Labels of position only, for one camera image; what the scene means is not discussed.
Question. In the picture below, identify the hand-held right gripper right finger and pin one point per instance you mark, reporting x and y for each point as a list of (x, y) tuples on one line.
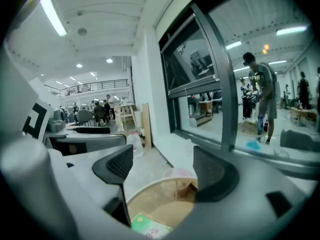
[(237, 204)]

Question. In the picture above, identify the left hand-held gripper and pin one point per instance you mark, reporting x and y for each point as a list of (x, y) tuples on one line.
[(37, 116)]

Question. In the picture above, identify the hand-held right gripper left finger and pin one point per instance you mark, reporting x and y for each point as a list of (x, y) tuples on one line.
[(95, 196)]

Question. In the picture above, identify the teal cover book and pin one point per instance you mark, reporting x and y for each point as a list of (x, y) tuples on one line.
[(147, 226)]

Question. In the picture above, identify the large clear water jug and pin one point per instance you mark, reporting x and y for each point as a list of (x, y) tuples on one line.
[(136, 144)]

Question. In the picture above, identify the white wooden table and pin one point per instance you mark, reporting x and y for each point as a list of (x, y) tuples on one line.
[(126, 114)]

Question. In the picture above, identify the wooden board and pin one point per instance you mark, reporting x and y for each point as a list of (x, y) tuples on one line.
[(147, 124)]

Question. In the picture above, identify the black metal railing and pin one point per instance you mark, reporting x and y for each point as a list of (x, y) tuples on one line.
[(95, 85)]

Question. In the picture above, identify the round beige basket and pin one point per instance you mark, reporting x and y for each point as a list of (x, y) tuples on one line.
[(160, 199)]

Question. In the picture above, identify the round ceiling lamp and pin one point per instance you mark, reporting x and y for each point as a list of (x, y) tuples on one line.
[(109, 60), (79, 65)]

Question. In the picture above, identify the long ceiling light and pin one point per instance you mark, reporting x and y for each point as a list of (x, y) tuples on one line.
[(53, 14)]

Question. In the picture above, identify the black window frame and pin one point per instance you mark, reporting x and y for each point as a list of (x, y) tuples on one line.
[(225, 84)]

